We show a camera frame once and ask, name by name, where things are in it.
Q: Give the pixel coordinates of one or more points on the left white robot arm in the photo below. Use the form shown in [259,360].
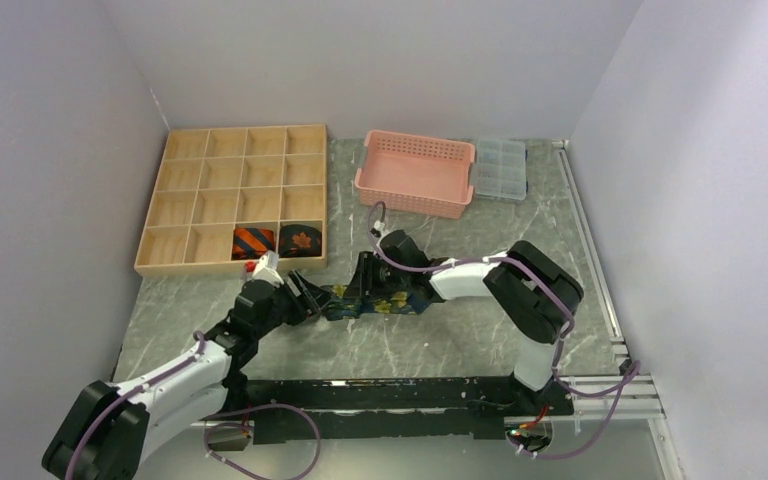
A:
[112,428]

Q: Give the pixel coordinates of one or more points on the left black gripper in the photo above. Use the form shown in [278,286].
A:
[307,303]

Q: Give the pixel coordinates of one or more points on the orange navy striped tie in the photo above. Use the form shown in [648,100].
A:
[251,243]

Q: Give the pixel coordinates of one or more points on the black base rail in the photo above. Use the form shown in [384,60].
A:
[481,407]

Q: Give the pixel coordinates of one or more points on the clear plastic organizer box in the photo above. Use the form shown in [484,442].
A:
[499,170]

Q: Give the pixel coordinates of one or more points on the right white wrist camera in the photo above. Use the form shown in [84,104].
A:
[378,230]

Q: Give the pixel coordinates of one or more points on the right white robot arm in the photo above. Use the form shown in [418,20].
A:
[535,293]

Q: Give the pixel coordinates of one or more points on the pink plastic basket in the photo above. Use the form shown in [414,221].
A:
[417,174]

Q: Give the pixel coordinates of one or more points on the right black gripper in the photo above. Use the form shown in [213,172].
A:
[362,282]

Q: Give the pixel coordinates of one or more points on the dark rolled tie orange leaf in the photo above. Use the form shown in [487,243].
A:
[299,241]

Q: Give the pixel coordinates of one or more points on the blue yellow floral tie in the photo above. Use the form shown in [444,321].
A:
[346,303]

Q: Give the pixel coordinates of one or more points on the wooden compartment tray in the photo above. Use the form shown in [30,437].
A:
[212,180]

